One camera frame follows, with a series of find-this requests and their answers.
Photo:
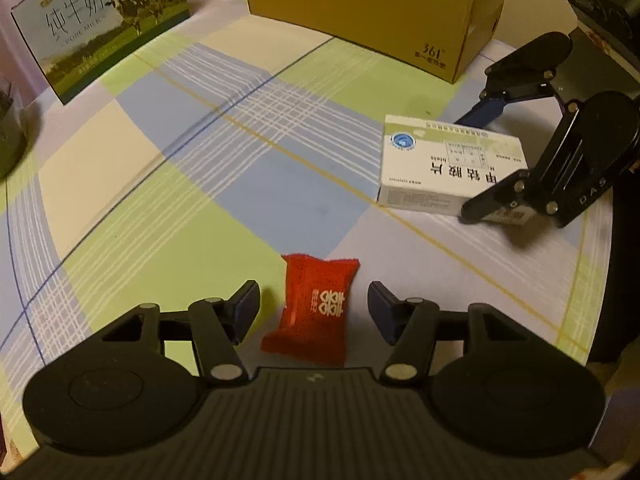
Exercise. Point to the long white medicine box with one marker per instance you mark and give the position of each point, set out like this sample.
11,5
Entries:
445,165

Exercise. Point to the red candy packet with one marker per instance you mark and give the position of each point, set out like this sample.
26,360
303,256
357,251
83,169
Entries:
312,305

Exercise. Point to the blue green milk carton box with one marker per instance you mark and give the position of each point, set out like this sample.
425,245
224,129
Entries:
100,25

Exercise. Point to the checked tablecloth desktop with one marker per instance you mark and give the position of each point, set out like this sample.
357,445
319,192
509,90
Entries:
200,160

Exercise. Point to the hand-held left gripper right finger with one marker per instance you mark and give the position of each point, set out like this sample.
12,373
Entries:
382,310

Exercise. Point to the dark bowl stack clear lid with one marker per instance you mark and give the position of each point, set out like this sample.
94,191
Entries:
10,130

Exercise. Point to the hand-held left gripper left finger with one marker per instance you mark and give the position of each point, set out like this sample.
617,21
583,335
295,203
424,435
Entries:
247,305

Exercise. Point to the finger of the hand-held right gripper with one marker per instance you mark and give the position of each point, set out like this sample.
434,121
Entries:
492,205
487,110

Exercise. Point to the brown cardboard box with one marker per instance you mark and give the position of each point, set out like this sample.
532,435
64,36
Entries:
375,10

